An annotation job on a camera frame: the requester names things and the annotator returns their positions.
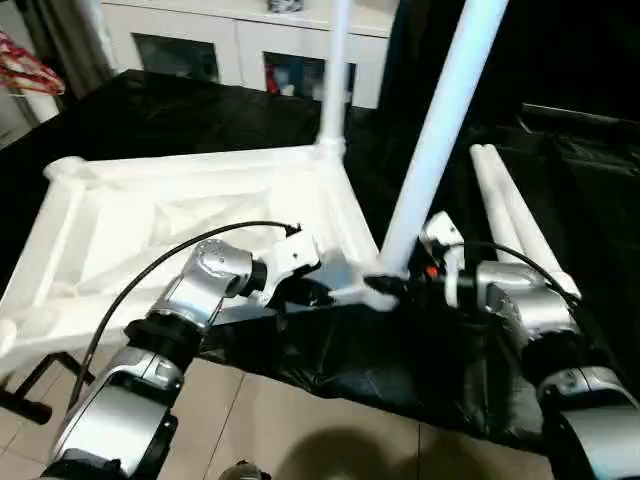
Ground black plastic mat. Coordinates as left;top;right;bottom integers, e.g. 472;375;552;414
0;68;640;456

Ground white plastic table leg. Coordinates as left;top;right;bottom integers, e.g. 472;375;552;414
316;0;354;160
470;145;546;269
378;0;509;280
483;145;583;301

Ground white cabinet with glass doors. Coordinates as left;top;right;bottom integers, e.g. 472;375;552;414
100;0;401;109

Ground white plastic table top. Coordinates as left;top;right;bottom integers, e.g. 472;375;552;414
0;140;403;381

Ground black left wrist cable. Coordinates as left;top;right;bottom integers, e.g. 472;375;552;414
65;221;303;413

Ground red clothes hangers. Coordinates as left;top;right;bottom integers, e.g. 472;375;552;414
0;30;67;97

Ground large black screen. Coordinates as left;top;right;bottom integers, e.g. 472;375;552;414
400;0;640;126

